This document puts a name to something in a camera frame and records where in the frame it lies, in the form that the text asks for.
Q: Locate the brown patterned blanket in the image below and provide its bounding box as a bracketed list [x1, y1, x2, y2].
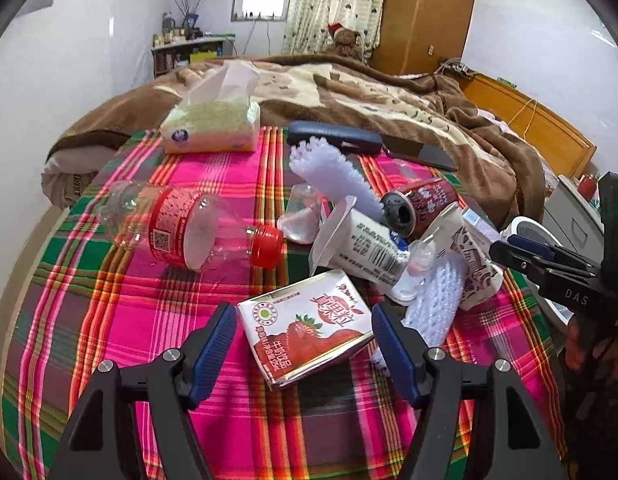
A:
[41, 54, 547, 226]

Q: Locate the low shelf unit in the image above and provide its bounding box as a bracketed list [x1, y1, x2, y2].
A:
[151, 35, 237, 80]

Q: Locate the cable bundle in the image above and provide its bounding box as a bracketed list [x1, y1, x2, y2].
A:
[436, 57, 472, 78]

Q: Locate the black smartphone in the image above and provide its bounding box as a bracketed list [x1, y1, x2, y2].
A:
[381, 133, 460, 172]

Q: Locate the grey drawer cabinet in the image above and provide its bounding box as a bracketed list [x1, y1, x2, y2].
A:
[541, 175, 607, 251]

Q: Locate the beige mattress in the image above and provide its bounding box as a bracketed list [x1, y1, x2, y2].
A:
[41, 152, 104, 206]

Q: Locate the clear plastic bottle red label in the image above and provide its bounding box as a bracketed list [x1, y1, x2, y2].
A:
[96, 181, 284, 272]

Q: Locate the dark blue case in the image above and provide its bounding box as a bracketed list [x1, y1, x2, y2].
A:
[287, 121, 384, 156]

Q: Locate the soft tissue pack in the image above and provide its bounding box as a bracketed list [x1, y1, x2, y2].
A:
[160, 62, 262, 155]

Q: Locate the white foam net sleeve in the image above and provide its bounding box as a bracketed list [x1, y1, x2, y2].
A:
[289, 136, 384, 221]
[371, 252, 467, 368]

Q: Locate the white round trash bin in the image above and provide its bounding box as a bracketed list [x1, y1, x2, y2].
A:
[499, 216, 574, 322]

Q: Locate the wooden wardrobe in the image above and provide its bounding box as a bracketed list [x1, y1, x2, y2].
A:
[369, 0, 478, 77]

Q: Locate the strawberry milk carton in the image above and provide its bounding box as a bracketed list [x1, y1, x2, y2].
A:
[237, 269, 376, 392]

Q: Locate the white yogurt cup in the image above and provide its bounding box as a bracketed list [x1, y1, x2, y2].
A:
[309, 195, 414, 291]

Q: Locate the white brown printed carton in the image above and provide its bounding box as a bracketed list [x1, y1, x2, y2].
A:
[424, 207, 504, 311]

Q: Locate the vase with bare branches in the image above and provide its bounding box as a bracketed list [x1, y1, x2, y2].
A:
[166, 0, 212, 41]

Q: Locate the pink bed sheet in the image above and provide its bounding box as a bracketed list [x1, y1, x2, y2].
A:
[476, 107, 520, 135]

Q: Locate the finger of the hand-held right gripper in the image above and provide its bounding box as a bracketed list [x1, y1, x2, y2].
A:
[489, 241, 592, 286]
[506, 234, 597, 271]

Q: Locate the wooden headboard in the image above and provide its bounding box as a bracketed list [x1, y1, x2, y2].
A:
[459, 72, 597, 181]

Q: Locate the red drink can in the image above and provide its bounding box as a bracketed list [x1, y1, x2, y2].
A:
[380, 178, 460, 239]

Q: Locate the pink green plaid cloth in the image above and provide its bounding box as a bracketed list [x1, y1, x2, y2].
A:
[1, 127, 570, 480]

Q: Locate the cluster of jars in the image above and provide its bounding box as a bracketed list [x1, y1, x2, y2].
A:
[154, 11, 190, 47]

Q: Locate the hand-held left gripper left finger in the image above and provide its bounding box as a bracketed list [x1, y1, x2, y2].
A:
[49, 302, 240, 480]

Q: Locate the person's right hand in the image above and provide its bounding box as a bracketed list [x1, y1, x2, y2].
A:
[561, 317, 597, 376]

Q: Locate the small window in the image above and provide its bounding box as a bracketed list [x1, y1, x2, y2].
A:
[231, 0, 292, 23]

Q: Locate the yellow cable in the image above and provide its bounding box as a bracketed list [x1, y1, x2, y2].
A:
[509, 97, 538, 127]

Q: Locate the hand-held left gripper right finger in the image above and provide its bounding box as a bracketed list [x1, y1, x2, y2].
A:
[371, 301, 570, 480]

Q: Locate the patterned curtain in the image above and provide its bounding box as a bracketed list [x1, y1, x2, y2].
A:
[283, 0, 390, 56]

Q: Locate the teddy bear with red hat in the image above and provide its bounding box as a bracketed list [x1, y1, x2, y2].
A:
[323, 22, 367, 63]

